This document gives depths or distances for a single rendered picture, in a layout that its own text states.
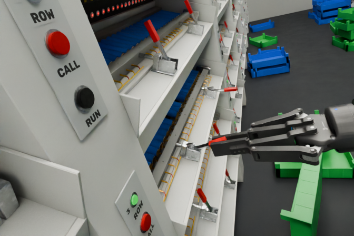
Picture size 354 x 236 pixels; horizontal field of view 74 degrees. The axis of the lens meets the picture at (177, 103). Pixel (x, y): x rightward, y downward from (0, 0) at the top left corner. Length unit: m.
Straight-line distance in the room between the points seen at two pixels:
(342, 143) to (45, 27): 0.40
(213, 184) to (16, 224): 0.55
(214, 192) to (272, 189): 0.49
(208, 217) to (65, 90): 0.51
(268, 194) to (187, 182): 0.70
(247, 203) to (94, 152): 0.93
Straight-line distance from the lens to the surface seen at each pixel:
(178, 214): 0.41
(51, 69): 0.18
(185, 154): 0.49
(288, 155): 0.41
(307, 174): 0.91
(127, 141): 0.24
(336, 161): 1.27
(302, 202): 0.84
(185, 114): 0.57
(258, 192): 1.12
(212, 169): 0.73
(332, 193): 1.14
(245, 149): 0.44
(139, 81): 0.37
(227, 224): 0.85
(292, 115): 0.48
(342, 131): 0.42
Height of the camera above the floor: 0.85
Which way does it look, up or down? 25 degrees down
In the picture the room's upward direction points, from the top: 17 degrees counter-clockwise
